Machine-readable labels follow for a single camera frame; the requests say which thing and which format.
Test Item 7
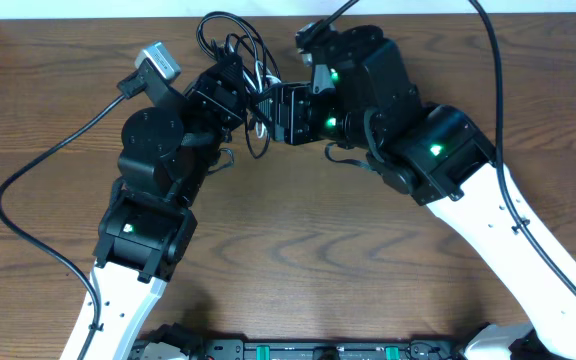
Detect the white cable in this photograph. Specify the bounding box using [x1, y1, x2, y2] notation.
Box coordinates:
[225, 42, 284, 141]

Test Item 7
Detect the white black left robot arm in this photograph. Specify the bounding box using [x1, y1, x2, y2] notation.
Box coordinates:
[61, 55, 247, 359]

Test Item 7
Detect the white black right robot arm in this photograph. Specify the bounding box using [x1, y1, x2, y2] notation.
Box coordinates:
[259, 21, 576, 359]

